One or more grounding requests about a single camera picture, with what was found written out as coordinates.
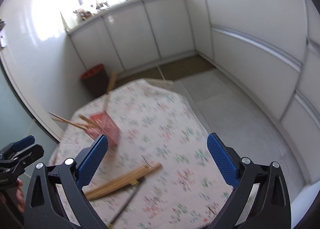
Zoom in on pink perforated utensil basket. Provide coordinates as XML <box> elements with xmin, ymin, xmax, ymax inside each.
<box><xmin>86</xmin><ymin>112</ymin><xmax>120</xmax><ymax>147</ymax></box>

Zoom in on green floor mat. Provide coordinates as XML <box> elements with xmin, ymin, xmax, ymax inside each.
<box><xmin>159</xmin><ymin>55</ymin><xmax>215</xmax><ymax>80</ymax></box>
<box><xmin>115</xmin><ymin>67</ymin><xmax>163</xmax><ymax>88</ymax></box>

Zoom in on silver door handle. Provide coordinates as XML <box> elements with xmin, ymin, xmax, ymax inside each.
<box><xmin>0</xmin><ymin>19</ymin><xmax>7</xmax><ymax>48</ymax></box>

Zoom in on left green floor mat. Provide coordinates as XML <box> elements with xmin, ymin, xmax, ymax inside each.
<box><xmin>115</xmin><ymin>67</ymin><xmax>163</xmax><ymax>88</ymax></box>

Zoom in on person's left hand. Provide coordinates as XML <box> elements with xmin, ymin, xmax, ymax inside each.
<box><xmin>1</xmin><ymin>178</ymin><xmax>25</xmax><ymax>214</ymax></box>

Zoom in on white lower kitchen cabinets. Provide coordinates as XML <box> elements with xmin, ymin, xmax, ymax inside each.
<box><xmin>69</xmin><ymin>0</ymin><xmax>319</xmax><ymax>183</ymax></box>

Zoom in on frosted glass sliding door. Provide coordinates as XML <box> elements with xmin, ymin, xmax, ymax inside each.
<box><xmin>0</xmin><ymin>66</ymin><xmax>58</xmax><ymax>164</ymax></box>

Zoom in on brown trash bin red liner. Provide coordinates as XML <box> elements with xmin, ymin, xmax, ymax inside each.
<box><xmin>80</xmin><ymin>64</ymin><xmax>109</xmax><ymax>98</ymax></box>

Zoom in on floral tablecloth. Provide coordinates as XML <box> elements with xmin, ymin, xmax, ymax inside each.
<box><xmin>49</xmin><ymin>79</ymin><xmax>235</xmax><ymax>229</ymax></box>

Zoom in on black chopstick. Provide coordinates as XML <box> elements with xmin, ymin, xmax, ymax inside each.
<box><xmin>107</xmin><ymin>177</ymin><xmax>145</xmax><ymax>228</ymax></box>

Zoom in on right green floor mat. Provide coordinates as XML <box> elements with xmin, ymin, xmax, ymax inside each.
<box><xmin>159</xmin><ymin>55</ymin><xmax>215</xmax><ymax>80</ymax></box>

